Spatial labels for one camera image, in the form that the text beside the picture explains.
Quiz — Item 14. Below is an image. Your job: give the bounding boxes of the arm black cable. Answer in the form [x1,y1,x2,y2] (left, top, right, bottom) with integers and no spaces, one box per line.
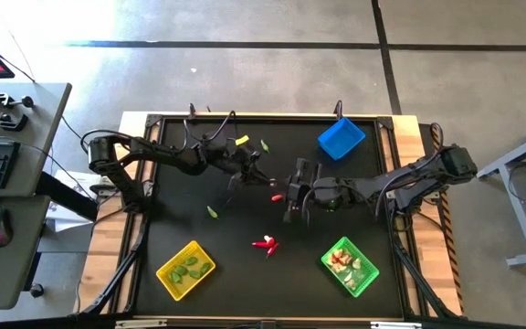
[374,122,446,220]
[79,109,237,154]

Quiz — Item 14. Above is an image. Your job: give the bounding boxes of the silver metal bar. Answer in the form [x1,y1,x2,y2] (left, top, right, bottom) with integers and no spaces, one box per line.
[115,319,169,329]
[370,321,424,329]

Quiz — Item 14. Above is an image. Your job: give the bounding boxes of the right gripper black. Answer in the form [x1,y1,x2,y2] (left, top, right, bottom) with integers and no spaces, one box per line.
[282,157,319,225]

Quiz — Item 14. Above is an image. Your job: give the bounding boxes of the green plastic basket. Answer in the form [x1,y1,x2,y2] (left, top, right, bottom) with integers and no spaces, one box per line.
[321,235,381,299]

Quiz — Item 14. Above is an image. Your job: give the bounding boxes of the blue plastic basket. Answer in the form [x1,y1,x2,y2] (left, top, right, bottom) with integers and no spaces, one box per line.
[316,116,367,162]

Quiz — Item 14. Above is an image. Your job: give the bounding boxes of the black aluminium table frame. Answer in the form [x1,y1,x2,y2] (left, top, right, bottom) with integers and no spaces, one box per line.
[107,111,428,321]

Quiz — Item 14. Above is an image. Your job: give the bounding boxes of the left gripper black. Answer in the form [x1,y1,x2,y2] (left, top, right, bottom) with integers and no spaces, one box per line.
[226,148,277,192]

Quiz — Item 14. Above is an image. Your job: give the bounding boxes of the white paper sheets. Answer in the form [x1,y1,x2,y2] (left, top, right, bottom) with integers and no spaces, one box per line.
[43,169,107,234]

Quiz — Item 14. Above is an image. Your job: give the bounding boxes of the black floor cable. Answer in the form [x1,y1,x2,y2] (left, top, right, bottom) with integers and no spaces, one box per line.
[59,114,110,173]

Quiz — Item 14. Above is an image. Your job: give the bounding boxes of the yellow plastic basket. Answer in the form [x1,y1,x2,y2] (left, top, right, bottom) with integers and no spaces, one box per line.
[155,239,217,302]

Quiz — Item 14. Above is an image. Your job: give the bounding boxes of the black diagonal frame strut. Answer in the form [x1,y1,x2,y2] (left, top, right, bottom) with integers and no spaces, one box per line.
[390,223,458,319]
[79,214,150,317]

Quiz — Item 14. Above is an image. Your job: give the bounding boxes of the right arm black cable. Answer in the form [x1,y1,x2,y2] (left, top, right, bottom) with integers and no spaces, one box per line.
[374,122,446,220]

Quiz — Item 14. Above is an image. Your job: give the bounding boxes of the grey metal table stand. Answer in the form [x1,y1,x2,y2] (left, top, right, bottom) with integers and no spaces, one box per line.
[476,113,526,269]

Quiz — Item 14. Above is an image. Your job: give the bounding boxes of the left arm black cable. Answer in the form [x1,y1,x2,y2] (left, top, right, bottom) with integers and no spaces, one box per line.
[79,109,237,154]

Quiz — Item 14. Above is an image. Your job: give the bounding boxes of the black desk beam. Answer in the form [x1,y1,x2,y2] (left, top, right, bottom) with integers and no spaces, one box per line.
[34,171,100,223]

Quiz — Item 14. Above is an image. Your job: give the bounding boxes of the black yellow hazard tape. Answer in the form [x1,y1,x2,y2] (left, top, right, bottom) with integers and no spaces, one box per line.
[429,123,466,316]

